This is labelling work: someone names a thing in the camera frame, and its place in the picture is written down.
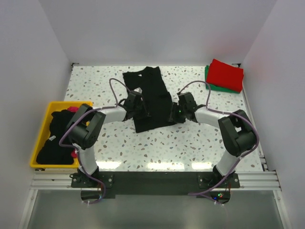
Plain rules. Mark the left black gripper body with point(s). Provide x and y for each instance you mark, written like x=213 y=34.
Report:
x=140 y=111

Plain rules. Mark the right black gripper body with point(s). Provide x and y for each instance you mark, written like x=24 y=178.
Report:
x=177 y=113

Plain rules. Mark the black t shirt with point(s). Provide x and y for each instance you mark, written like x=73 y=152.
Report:
x=157 y=99

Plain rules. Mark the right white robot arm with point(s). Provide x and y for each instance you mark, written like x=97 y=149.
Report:
x=238 y=134

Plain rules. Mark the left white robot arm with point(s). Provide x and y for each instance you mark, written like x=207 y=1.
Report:
x=84 y=128

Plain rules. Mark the folded green t shirt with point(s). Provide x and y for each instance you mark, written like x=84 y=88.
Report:
x=214 y=87

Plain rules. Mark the folded red t shirt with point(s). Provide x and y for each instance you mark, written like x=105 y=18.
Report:
x=225 y=76

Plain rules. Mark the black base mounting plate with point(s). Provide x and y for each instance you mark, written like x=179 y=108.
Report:
x=110 y=184

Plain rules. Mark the yellow plastic bin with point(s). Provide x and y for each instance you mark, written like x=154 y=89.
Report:
x=44 y=132

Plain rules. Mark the black clothes in bin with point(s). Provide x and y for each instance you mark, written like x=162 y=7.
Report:
x=52 y=153

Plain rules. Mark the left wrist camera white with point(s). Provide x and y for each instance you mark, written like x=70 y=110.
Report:
x=139 y=90

